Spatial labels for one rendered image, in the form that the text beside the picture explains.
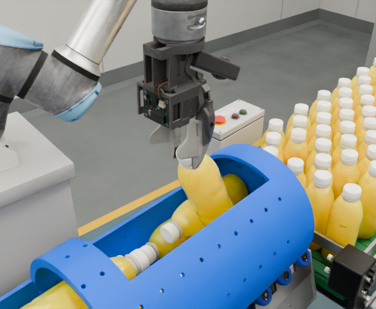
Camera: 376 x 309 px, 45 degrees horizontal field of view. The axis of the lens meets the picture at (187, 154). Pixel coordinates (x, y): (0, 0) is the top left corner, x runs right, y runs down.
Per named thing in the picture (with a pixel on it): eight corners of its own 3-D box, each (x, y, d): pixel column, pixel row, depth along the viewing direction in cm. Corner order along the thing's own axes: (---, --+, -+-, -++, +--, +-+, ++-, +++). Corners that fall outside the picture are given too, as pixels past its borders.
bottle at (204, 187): (197, 228, 89) (167, 176, 75) (201, 197, 93) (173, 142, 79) (233, 228, 87) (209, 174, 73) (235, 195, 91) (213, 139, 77)
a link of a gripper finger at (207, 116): (187, 141, 71) (181, 88, 68) (195, 137, 72) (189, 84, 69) (210, 148, 68) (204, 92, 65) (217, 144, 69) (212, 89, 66)
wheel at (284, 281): (270, 266, 100) (277, 266, 98) (284, 262, 103) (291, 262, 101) (274, 287, 99) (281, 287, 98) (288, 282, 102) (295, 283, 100)
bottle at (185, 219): (250, 186, 97) (189, 230, 87) (243, 208, 102) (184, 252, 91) (226, 168, 101) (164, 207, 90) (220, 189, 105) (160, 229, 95)
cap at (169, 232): (183, 229, 89) (176, 234, 87) (180, 241, 91) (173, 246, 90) (169, 217, 90) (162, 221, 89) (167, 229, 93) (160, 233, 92)
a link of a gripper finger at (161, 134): (141, 159, 75) (146, 112, 69) (167, 145, 78) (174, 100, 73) (154, 168, 73) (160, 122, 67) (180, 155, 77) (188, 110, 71)
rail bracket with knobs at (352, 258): (317, 286, 106) (324, 254, 100) (333, 268, 110) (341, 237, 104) (357, 311, 100) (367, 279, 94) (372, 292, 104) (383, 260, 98)
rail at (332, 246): (222, 190, 127) (222, 181, 126) (224, 189, 128) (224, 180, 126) (356, 266, 104) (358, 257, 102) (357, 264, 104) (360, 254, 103)
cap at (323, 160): (326, 159, 115) (327, 153, 114) (332, 168, 112) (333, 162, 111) (311, 161, 114) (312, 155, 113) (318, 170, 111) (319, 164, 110)
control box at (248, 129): (193, 151, 134) (193, 121, 129) (237, 127, 146) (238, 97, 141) (219, 165, 129) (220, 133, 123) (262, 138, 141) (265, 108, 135)
